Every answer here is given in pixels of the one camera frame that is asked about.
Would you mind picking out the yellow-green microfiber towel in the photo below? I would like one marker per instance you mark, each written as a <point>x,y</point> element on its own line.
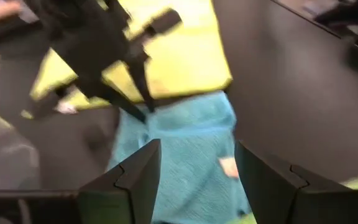
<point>191,62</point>

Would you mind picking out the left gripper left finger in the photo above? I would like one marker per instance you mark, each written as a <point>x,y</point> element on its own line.
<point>129,196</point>

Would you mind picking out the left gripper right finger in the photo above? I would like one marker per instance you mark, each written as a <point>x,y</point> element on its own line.
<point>291,202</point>

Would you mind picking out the teal microfiber towel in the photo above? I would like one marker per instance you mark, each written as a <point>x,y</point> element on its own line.
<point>182,140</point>

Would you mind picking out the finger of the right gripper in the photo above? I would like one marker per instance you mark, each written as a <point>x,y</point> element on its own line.
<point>117,102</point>
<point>140,77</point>

